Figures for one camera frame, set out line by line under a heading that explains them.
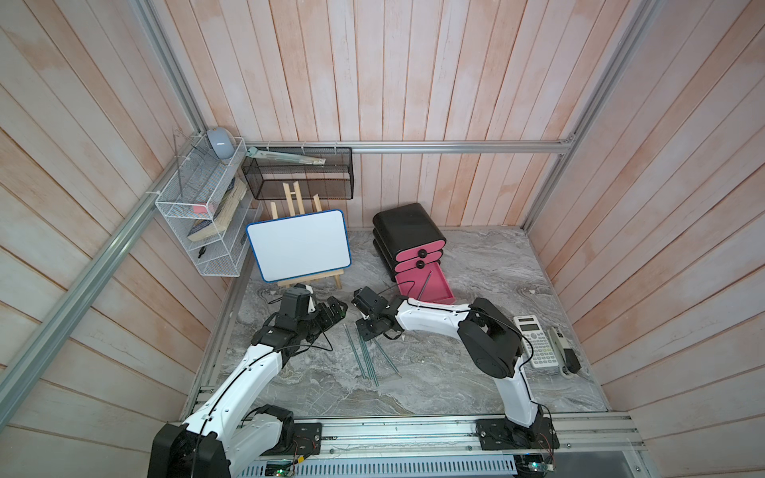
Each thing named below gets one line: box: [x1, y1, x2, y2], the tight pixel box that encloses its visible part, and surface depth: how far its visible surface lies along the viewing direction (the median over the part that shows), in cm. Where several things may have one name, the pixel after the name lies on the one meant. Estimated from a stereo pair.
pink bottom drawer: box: [395, 260, 456, 304], surface depth 103 cm
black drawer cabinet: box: [372, 202, 448, 282], surface depth 100 cm
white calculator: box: [512, 314, 559, 369], surface depth 92 cm
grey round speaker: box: [207, 126, 237, 160], surface depth 84 cm
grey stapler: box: [548, 325, 582, 379], surface depth 85 cm
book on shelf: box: [187, 177, 249, 242], surface depth 83 cm
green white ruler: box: [247, 146, 327, 166], surface depth 92 cm
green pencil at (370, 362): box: [360, 339, 381, 387], surface depth 88 cm
